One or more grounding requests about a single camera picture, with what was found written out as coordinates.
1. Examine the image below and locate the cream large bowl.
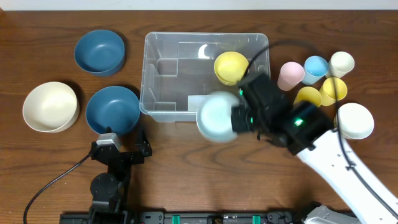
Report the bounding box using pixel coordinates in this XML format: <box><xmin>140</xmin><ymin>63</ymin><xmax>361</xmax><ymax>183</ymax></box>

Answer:
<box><xmin>22</xmin><ymin>82</ymin><xmax>80</xmax><ymax>133</ymax></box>

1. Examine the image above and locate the yellow small bowl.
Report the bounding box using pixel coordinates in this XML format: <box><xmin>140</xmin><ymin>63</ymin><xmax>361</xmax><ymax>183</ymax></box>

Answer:
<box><xmin>214</xmin><ymin>52</ymin><xmax>249</xmax><ymax>86</ymax></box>

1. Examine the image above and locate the light grey-blue small bowl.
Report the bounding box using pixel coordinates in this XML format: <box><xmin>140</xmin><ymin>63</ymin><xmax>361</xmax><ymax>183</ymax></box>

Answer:
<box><xmin>196</xmin><ymin>91</ymin><xmax>239</xmax><ymax>143</ymax></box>

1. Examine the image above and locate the yellow cup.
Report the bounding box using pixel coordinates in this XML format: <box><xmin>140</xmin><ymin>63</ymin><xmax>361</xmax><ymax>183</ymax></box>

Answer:
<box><xmin>294</xmin><ymin>86</ymin><xmax>322</xmax><ymax>107</ymax></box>
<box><xmin>319</xmin><ymin>77</ymin><xmax>348</xmax><ymax>106</ymax></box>

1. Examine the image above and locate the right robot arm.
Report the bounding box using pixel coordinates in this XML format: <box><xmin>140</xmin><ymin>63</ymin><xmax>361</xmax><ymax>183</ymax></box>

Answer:
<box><xmin>231</xmin><ymin>73</ymin><xmax>397</xmax><ymax>223</ymax></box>

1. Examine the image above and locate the dark blue bowl near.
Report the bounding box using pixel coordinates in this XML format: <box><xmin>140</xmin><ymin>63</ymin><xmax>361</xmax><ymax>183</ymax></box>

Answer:
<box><xmin>85</xmin><ymin>86</ymin><xmax>141</xmax><ymax>136</ymax></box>

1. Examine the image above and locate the white small bowl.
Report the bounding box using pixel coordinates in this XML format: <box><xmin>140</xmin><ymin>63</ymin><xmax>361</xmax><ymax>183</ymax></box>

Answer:
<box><xmin>334</xmin><ymin>103</ymin><xmax>374</xmax><ymax>139</ymax></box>

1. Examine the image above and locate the dark blue bowl far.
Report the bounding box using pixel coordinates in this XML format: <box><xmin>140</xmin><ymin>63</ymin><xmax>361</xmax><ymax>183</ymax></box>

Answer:
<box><xmin>74</xmin><ymin>29</ymin><xmax>126</xmax><ymax>77</ymax></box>

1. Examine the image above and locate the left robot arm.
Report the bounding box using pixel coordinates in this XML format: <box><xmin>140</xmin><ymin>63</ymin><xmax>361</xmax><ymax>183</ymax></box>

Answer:
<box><xmin>88</xmin><ymin>126</ymin><xmax>152</xmax><ymax>224</ymax></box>

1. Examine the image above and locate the clear plastic storage container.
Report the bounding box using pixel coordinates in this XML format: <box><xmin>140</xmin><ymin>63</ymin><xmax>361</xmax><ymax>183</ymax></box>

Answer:
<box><xmin>139</xmin><ymin>32</ymin><xmax>269</xmax><ymax>122</ymax></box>

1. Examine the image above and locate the yellow cup front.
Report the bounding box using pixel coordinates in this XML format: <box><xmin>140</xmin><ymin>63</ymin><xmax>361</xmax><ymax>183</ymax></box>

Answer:
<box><xmin>294</xmin><ymin>86</ymin><xmax>322</xmax><ymax>107</ymax></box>

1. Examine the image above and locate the dark blue bowl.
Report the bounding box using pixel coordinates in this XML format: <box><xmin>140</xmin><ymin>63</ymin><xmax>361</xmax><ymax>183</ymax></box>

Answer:
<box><xmin>85</xmin><ymin>86</ymin><xmax>141</xmax><ymax>136</ymax></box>
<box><xmin>74</xmin><ymin>29</ymin><xmax>126</xmax><ymax>77</ymax></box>

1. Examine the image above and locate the cream cup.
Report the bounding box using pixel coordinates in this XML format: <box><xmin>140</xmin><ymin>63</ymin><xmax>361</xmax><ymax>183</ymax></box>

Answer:
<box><xmin>325</xmin><ymin>51</ymin><xmax>355</xmax><ymax>78</ymax></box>

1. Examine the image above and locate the light blue cup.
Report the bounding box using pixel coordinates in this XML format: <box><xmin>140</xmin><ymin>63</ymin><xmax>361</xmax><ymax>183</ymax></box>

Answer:
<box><xmin>302</xmin><ymin>55</ymin><xmax>329</xmax><ymax>85</ymax></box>

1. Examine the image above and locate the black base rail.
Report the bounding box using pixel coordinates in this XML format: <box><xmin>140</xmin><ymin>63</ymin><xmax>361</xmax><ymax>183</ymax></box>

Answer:
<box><xmin>59</xmin><ymin>211</ymin><xmax>298</xmax><ymax>224</ymax></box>

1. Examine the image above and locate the pink cup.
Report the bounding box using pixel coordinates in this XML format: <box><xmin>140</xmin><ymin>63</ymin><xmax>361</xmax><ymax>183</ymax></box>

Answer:
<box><xmin>277</xmin><ymin>62</ymin><xmax>305</xmax><ymax>91</ymax></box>

